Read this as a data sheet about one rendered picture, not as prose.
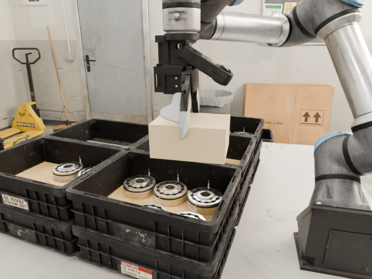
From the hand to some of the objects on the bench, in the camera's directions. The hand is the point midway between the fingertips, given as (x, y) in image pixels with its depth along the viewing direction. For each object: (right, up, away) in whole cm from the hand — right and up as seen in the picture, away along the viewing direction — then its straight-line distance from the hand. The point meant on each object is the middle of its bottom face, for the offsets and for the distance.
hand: (191, 129), depth 61 cm
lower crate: (+2, -25, +48) cm, 54 cm away
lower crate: (-8, -35, +22) cm, 42 cm away
